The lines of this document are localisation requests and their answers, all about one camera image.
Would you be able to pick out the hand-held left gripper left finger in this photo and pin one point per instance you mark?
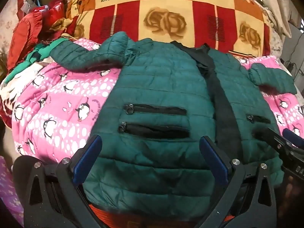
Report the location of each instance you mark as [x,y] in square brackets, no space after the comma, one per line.
[86,161]

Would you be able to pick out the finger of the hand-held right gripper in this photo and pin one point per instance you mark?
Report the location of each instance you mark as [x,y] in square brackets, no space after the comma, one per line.
[273,139]
[293,137]

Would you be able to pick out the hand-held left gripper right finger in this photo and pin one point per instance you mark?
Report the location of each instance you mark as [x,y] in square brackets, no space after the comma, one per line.
[213,161]

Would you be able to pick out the green puffer jacket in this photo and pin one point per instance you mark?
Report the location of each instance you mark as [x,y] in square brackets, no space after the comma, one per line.
[166,95]

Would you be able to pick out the pink penguin blanket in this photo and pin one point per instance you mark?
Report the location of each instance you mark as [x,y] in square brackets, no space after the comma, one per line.
[59,114]

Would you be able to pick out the orange cloth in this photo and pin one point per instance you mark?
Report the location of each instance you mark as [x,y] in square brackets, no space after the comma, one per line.
[106,218]

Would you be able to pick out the purple patterned cloth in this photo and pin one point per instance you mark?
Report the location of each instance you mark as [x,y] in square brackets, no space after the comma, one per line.
[7,185]

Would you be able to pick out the white red patterned cloth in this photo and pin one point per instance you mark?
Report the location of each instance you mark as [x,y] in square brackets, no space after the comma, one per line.
[14,92]

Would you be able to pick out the green cloth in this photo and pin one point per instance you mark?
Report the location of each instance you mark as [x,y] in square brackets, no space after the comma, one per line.
[35,54]

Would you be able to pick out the white curtain cloth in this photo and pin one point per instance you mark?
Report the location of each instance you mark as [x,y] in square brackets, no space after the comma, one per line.
[277,4]

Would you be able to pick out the red cloth pile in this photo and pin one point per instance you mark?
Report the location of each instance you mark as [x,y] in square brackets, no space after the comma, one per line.
[30,28]

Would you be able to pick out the red orange checkered rose blanket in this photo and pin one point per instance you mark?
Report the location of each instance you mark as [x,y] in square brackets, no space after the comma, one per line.
[166,16]

